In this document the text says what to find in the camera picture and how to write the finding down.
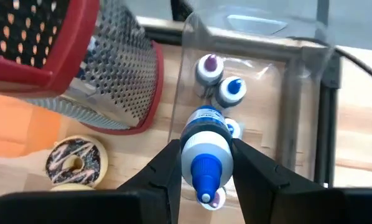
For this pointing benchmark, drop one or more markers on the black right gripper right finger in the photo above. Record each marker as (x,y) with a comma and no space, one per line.
(273,196)

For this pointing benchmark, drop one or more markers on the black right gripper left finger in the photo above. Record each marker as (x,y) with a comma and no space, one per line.
(148,199)

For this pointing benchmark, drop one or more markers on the violet candy color bottle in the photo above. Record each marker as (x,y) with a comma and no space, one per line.
(210,63)
(218,199)

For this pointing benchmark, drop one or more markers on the chocolate frosted donut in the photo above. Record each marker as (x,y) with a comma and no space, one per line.
(86,155)

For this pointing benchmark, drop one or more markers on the blue candy color bottle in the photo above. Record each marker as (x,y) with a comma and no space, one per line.
(234,87)
(235,127)
(206,149)

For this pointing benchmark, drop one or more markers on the clear plastic container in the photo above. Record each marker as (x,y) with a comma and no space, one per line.
(267,109)

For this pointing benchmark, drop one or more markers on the red metal box grater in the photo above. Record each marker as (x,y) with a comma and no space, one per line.
(120,77)

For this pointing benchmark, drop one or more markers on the orange translucent tray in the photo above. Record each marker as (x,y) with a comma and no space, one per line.
(12,124)

